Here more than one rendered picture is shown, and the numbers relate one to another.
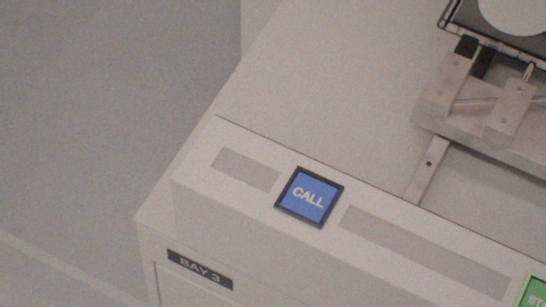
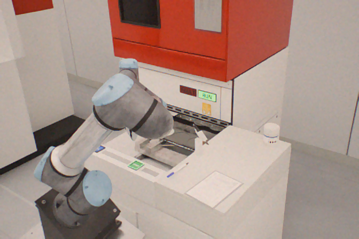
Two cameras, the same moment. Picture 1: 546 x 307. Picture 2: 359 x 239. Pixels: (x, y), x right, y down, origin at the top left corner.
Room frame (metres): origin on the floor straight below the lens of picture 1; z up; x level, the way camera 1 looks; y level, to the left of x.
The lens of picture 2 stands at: (-0.93, -0.80, 1.94)
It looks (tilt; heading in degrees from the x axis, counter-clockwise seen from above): 27 degrees down; 13
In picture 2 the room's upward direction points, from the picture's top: 2 degrees counter-clockwise
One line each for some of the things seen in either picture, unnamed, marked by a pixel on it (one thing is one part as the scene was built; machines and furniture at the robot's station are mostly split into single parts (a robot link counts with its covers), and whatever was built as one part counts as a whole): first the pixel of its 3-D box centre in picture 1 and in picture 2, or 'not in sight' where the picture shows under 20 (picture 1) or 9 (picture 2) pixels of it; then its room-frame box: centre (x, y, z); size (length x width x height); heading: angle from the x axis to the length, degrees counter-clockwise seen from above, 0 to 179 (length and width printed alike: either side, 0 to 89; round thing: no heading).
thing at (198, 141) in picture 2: not in sight; (200, 140); (0.59, -0.55, 1.03); 0.06 x 0.04 x 0.13; 154
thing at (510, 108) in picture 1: (509, 111); (153, 146); (0.73, -0.28, 0.89); 0.08 x 0.03 x 0.03; 154
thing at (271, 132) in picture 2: not in sight; (271, 134); (0.73, -0.87, 1.01); 0.07 x 0.07 x 0.10
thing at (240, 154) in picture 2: not in sight; (227, 174); (0.54, -0.68, 0.89); 0.62 x 0.35 x 0.14; 154
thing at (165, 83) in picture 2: not in sight; (172, 97); (1.08, -0.30, 1.02); 0.82 x 0.03 x 0.40; 64
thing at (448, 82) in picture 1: (446, 85); (142, 142); (0.76, -0.20, 0.89); 0.08 x 0.03 x 0.03; 154
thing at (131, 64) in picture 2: not in sight; (129, 73); (0.45, -0.28, 1.41); 0.09 x 0.08 x 0.11; 8
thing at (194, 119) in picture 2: not in sight; (195, 125); (0.99, -0.46, 0.89); 0.44 x 0.02 x 0.10; 64
